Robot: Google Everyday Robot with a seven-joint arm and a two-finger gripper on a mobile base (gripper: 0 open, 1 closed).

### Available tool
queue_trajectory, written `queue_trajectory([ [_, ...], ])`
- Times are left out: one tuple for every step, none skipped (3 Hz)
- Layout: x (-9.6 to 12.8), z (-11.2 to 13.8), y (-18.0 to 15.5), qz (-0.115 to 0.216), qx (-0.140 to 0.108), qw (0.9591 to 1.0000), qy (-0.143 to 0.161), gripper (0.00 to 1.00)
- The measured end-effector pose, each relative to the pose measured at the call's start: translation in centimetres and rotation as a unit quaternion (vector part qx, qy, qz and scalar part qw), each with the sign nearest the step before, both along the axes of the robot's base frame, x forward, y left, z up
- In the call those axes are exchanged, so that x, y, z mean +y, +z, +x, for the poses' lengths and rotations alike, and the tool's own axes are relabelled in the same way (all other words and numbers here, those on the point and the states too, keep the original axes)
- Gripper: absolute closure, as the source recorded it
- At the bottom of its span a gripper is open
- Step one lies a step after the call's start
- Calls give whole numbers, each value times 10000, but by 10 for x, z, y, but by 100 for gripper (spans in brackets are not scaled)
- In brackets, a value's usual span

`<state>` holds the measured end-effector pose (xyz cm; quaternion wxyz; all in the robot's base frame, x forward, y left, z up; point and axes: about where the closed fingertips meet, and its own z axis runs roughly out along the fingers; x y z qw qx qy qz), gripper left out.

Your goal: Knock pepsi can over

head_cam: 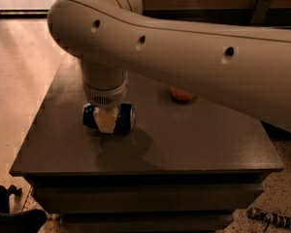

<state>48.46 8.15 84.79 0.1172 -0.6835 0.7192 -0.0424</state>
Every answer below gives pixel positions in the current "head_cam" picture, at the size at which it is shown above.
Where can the red apple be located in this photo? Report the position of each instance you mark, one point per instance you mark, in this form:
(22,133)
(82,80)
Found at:
(180,95)

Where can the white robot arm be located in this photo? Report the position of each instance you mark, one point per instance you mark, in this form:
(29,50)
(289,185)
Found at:
(247,69)

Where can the blue pepsi can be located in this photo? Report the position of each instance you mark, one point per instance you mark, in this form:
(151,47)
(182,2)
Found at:
(124,122)

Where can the black office chair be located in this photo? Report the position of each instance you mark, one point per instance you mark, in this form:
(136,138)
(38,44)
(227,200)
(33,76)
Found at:
(23,222)

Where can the grey drawer cabinet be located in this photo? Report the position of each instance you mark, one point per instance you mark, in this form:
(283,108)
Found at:
(181,169)

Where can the right metal wall bracket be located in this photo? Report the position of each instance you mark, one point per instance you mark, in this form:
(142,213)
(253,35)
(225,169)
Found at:
(259,12)

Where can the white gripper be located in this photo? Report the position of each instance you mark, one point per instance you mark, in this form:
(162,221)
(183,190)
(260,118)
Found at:
(104,97)

